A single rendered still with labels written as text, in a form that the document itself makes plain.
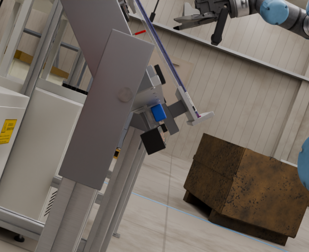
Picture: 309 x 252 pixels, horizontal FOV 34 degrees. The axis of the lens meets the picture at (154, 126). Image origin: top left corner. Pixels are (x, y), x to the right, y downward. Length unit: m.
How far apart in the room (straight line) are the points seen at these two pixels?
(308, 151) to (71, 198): 0.56
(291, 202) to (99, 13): 4.08
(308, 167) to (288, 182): 3.54
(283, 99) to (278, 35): 1.53
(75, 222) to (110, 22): 0.23
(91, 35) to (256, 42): 11.82
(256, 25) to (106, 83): 11.94
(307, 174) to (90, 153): 0.55
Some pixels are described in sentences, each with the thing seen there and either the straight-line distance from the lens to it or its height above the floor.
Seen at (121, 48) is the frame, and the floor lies 0.74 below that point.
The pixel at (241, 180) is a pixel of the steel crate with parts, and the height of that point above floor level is 0.43.
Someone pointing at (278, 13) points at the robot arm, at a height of 1.10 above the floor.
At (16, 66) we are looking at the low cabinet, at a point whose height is 0.67.
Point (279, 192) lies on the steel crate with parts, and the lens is 4.52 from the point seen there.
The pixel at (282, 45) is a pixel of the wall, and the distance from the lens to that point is 12.50.
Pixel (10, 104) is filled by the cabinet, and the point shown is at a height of 0.60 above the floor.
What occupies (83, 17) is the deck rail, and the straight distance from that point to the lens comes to 0.61.
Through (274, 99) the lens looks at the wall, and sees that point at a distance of 12.34.
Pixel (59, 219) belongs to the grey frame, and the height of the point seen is 0.54.
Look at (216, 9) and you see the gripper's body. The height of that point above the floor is 1.07.
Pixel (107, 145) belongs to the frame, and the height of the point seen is 0.64.
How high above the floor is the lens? 0.69
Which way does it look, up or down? 1 degrees down
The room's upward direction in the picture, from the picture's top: 21 degrees clockwise
